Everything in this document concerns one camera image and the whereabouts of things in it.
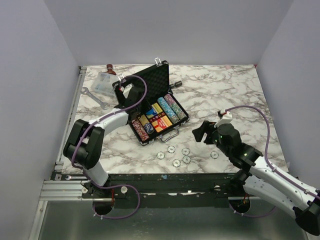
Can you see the aluminium extrusion frame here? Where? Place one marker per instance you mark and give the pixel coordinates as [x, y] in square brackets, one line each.
[62, 150]

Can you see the silver wrench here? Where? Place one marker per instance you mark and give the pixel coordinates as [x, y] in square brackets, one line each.
[85, 91]

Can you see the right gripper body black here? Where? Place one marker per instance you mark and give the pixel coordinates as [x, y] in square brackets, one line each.
[218, 144]

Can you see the red playing card deck box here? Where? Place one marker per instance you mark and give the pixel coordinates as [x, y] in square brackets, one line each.
[161, 124]

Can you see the clear plastic organizer box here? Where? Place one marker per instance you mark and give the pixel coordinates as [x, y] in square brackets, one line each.
[103, 84]

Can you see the black cylindrical socket tool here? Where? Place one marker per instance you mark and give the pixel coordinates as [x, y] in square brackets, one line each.
[176, 84]

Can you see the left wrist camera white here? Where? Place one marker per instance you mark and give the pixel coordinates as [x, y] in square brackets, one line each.
[126, 89]

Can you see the light blue chip stack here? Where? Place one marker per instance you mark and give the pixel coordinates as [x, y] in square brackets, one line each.
[167, 109]

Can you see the red dice row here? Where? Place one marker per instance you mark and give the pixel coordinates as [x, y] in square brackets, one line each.
[156, 117]

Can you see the blue playing card deck box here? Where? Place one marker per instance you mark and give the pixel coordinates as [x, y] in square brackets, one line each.
[153, 111]

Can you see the black poker set case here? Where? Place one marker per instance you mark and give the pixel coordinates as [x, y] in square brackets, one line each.
[156, 78]

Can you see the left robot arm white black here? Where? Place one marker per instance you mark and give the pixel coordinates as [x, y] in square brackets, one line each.
[84, 144]

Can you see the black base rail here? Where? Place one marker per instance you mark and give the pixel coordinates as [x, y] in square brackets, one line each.
[154, 191]

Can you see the red white chip stack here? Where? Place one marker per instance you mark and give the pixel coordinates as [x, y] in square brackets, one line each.
[140, 130]

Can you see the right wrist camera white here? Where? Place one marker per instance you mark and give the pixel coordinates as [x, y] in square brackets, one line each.
[225, 117]

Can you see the white blue poker chip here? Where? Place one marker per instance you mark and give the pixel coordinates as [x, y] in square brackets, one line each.
[171, 149]
[160, 155]
[176, 163]
[214, 154]
[185, 151]
[186, 159]

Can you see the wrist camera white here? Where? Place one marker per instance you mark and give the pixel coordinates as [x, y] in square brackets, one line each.
[126, 89]
[225, 117]

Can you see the green yellow blue chip stack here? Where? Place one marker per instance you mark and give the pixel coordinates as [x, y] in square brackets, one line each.
[148, 127]

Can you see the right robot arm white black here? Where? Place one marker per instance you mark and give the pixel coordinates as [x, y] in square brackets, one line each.
[262, 179]

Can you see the purple green grey chip stack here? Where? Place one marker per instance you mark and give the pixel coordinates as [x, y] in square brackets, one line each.
[175, 107]

